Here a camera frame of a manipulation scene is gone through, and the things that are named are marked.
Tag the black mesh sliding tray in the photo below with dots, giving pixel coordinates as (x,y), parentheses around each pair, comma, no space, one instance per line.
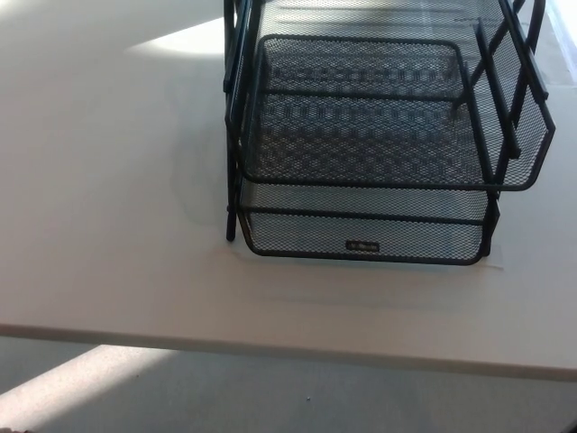
(360,149)

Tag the dark robot body edge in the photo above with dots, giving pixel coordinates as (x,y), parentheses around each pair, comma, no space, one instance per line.
(11,430)

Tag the black mesh tray with label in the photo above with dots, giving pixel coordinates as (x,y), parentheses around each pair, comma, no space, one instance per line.
(360,234)

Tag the black metal tray rack frame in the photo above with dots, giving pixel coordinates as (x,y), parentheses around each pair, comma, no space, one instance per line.
(231,216)

